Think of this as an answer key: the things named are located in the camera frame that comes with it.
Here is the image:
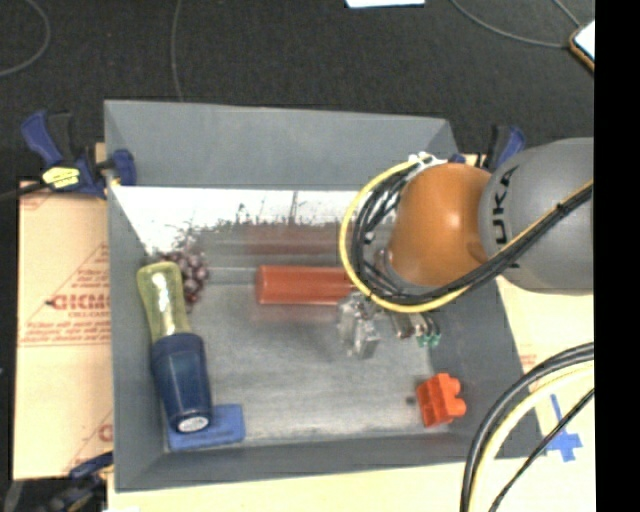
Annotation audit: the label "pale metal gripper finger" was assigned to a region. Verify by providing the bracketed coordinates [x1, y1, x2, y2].
[349, 319, 383, 361]
[337, 293, 372, 347]

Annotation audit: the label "red-brown flat block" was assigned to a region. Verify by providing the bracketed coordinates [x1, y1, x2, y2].
[255, 264, 359, 307]

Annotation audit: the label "grey metal bin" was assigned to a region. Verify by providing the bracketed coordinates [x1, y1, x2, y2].
[103, 99, 545, 492]

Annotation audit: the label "orange-red toy block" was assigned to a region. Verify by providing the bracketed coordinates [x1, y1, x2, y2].
[415, 371, 469, 430]

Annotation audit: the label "blue sponge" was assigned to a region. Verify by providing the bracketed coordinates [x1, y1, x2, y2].
[164, 403, 248, 454]

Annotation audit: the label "purple toy grapes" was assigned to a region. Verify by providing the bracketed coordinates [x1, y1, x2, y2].
[158, 248, 212, 307]

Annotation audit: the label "dark blue cup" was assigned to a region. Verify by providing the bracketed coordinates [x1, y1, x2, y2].
[149, 331, 214, 435]

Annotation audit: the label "yellow clear plastic bottle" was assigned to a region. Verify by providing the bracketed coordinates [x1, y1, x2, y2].
[135, 260, 194, 345]

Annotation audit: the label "brown cardboard board red print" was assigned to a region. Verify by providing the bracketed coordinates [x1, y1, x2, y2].
[11, 180, 116, 482]

